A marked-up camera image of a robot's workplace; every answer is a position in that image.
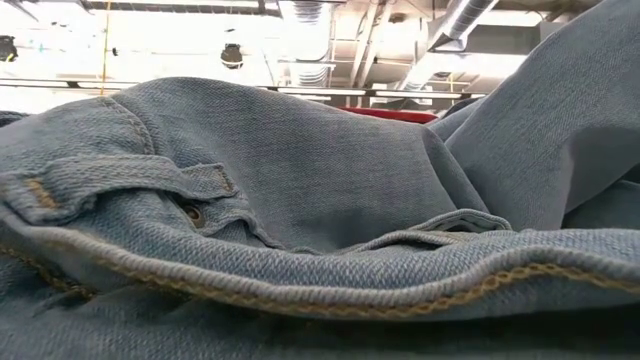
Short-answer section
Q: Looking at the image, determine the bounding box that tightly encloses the grey rectangular air duct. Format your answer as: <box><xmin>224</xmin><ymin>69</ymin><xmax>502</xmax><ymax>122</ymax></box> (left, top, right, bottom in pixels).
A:
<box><xmin>429</xmin><ymin>22</ymin><xmax>556</xmax><ymax>57</ymax></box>

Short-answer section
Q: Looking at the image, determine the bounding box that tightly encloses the light blue garment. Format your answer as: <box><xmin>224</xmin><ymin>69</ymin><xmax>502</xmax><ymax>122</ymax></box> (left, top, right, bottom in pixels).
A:
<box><xmin>0</xmin><ymin>0</ymin><xmax>640</xmax><ymax>360</ymax></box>

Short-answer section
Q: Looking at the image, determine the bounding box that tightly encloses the red plastic bin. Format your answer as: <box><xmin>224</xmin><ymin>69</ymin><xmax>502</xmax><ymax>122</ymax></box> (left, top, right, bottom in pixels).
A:
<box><xmin>338</xmin><ymin>105</ymin><xmax>439</xmax><ymax>125</ymax></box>

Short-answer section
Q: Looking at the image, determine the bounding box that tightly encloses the black ceiling lamp yellow band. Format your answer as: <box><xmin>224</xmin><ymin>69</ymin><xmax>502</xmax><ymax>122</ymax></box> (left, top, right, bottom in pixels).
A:
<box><xmin>219</xmin><ymin>42</ymin><xmax>245</xmax><ymax>71</ymax></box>

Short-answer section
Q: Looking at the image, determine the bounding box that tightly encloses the ceiling light strip rail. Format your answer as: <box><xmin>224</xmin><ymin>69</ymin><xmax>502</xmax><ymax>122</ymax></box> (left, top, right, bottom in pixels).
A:
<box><xmin>0</xmin><ymin>77</ymin><xmax>489</xmax><ymax>101</ymax></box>

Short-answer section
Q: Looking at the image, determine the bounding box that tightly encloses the silver spiral air duct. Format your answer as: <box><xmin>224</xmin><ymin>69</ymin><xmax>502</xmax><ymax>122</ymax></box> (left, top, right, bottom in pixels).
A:
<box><xmin>397</xmin><ymin>0</ymin><xmax>501</xmax><ymax>92</ymax></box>

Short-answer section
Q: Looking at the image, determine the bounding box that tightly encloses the silver corrugated air duct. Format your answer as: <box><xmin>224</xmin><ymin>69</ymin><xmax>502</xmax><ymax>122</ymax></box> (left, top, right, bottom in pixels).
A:
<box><xmin>277</xmin><ymin>0</ymin><xmax>335</xmax><ymax>90</ymax></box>

